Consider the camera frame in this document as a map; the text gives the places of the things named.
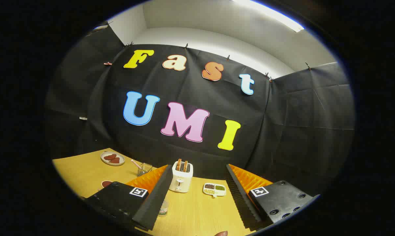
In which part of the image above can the wire mesh holder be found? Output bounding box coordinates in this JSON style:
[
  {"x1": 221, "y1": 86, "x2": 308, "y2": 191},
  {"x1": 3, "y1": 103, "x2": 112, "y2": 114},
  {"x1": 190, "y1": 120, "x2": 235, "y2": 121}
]
[{"x1": 138, "y1": 163, "x2": 153, "y2": 177}]

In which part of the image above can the white toaster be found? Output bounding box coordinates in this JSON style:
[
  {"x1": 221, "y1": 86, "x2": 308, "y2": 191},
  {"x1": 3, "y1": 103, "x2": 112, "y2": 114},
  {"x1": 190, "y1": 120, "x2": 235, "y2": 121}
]
[{"x1": 169, "y1": 160, "x2": 194, "y2": 193}]

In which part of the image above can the wooden table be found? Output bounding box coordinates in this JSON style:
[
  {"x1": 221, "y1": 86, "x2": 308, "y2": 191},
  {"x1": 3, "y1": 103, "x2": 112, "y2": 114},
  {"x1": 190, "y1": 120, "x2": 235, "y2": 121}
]
[{"x1": 52, "y1": 149, "x2": 273, "y2": 236}]

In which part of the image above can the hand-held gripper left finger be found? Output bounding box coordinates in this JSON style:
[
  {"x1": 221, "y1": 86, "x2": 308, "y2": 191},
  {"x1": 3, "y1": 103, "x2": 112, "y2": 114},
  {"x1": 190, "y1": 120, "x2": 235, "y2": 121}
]
[{"x1": 80, "y1": 165, "x2": 174, "y2": 231}]

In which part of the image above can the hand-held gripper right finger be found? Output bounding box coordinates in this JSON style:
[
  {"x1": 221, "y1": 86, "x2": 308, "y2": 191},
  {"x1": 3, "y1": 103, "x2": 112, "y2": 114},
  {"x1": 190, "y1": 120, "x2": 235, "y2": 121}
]
[{"x1": 224, "y1": 164, "x2": 321, "y2": 231}]

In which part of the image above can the small white plate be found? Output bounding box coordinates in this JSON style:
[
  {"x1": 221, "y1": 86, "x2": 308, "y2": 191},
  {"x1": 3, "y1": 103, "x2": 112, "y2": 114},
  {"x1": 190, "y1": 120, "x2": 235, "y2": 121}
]
[{"x1": 101, "y1": 151, "x2": 126, "y2": 166}]

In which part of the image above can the clear plastic juice bottle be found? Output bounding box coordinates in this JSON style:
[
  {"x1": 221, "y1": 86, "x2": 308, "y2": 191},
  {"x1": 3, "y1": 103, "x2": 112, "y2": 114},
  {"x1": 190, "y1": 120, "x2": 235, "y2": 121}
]
[{"x1": 158, "y1": 198, "x2": 169, "y2": 217}]

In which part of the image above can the white divided grain dish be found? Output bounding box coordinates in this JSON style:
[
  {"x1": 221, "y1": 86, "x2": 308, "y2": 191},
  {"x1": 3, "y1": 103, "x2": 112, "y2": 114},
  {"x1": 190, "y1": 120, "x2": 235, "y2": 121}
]
[{"x1": 203, "y1": 183, "x2": 227, "y2": 198}]

